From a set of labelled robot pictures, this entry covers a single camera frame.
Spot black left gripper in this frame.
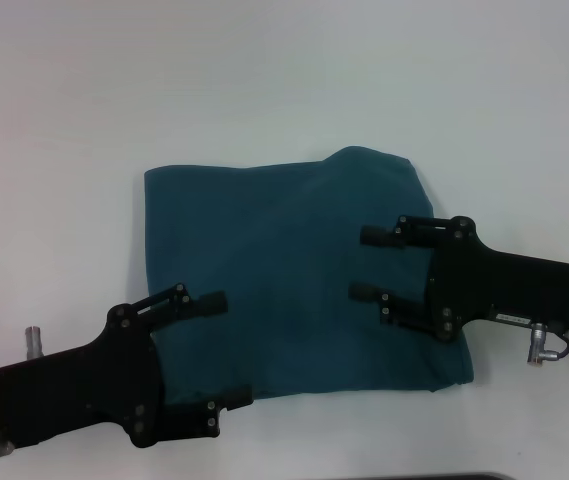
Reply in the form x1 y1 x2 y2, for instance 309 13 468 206
0 282 255 450

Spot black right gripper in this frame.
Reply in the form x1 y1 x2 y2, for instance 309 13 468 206
348 214 569 345

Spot teal T-shirt with FREE print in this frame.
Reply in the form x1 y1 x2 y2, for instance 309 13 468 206
143 144 477 406

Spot silver connector on right gripper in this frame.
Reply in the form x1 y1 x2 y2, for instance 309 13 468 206
527 323 569 371

